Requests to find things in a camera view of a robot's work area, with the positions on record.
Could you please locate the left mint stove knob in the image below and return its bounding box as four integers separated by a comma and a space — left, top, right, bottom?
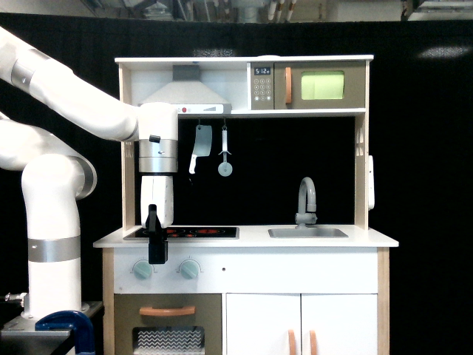
132, 260, 154, 280

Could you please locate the toy pizza cutter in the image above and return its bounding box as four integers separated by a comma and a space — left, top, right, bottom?
217, 126, 233, 178

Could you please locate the right mint stove knob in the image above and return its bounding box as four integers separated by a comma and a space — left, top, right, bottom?
178, 259, 200, 280

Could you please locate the left white cabinet door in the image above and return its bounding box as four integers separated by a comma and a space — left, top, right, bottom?
226, 294, 301, 354

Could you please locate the toy cleaver knife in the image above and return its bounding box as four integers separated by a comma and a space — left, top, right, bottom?
188, 125, 212, 174

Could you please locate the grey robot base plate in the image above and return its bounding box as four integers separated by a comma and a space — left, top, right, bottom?
0, 300, 104, 355

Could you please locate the grey toy sink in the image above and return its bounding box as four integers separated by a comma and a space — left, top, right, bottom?
268, 228, 348, 238

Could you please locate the white cabinet door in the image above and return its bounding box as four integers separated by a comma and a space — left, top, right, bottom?
226, 294, 301, 354
301, 294, 378, 354

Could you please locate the grey toy faucet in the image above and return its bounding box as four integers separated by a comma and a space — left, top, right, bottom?
295, 177, 317, 228

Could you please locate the grey oven door orange handle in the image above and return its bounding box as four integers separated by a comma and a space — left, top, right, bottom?
114, 294, 222, 354

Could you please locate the white side-mounted holder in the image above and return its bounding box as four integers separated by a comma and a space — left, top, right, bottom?
368, 155, 375, 211

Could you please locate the microwave keypad panel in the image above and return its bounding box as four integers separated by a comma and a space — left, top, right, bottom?
250, 62, 274, 110

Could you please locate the white wooden toy kitchen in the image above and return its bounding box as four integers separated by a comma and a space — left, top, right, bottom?
96, 55, 397, 354

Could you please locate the grey microwave door orange handle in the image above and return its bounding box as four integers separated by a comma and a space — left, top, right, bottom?
274, 61, 366, 109

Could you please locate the blue clamp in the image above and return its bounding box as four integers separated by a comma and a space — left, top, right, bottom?
35, 311, 96, 355

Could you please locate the mint stove knob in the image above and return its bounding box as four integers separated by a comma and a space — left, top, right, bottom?
178, 259, 200, 280
132, 260, 154, 280

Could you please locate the right white cabinet door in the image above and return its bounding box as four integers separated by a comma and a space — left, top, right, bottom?
301, 294, 378, 354

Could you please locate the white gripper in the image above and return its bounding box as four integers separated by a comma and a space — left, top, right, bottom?
140, 175, 174, 264

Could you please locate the black toy stovetop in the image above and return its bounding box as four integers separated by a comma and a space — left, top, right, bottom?
123, 226, 240, 241

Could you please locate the grey range hood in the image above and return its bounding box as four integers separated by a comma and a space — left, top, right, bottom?
140, 64, 232, 115

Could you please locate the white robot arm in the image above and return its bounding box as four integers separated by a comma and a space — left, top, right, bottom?
1, 30, 178, 319

